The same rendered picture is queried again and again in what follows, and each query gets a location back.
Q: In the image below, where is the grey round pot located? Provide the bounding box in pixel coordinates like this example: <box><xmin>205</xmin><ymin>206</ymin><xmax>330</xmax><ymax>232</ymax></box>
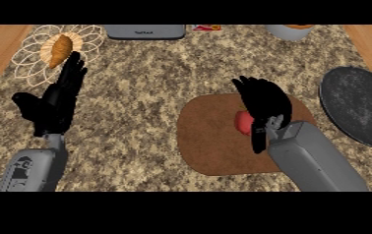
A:
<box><xmin>262</xmin><ymin>25</ymin><xmax>317</xmax><ymax>42</ymax></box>

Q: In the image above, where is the white wire flower placemat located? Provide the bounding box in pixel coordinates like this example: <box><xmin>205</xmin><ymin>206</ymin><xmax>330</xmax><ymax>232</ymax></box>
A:
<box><xmin>10</xmin><ymin>25</ymin><xmax>107</xmax><ymax>88</ymax></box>

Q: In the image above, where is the grey flat appliance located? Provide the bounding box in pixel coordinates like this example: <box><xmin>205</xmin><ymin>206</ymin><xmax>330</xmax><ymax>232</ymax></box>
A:
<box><xmin>102</xmin><ymin>25</ymin><xmax>187</xmax><ymax>41</ymax></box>

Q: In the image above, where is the red and white package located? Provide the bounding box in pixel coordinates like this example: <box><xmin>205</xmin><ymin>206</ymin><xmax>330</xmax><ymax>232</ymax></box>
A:
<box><xmin>190</xmin><ymin>25</ymin><xmax>224</xmax><ymax>31</ymax></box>

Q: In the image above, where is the brown wooden cutting board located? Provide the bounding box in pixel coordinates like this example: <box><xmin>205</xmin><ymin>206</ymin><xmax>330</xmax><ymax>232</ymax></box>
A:
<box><xmin>175</xmin><ymin>93</ymin><xmax>320</xmax><ymax>177</ymax></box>

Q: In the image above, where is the dark grey pan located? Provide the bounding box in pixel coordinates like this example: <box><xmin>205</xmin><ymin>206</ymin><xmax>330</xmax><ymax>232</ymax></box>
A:
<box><xmin>319</xmin><ymin>66</ymin><xmax>372</xmax><ymax>147</ymax></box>

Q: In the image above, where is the golden brown croissant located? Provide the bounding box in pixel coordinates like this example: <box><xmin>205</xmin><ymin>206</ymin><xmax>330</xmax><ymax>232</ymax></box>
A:
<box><xmin>47</xmin><ymin>34</ymin><xmax>74</xmax><ymax>70</ymax></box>

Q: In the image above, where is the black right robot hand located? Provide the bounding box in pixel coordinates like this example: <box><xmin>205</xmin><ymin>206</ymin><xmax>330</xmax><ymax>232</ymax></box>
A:
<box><xmin>231</xmin><ymin>75</ymin><xmax>293</xmax><ymax>155</ymax></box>

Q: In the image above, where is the red bell pepper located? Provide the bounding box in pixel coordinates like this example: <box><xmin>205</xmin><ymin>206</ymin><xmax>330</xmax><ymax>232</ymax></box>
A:
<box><xmin>233</xmin><ymin>105</ymin><xmax>255</xmax><ymax>137</ymax></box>

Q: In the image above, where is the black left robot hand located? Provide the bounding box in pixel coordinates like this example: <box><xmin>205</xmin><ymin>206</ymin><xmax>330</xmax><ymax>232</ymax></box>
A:
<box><xmin>10</xmin><ymin>51</ymin><xmax>90</xmax><ymax>138</ymax></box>

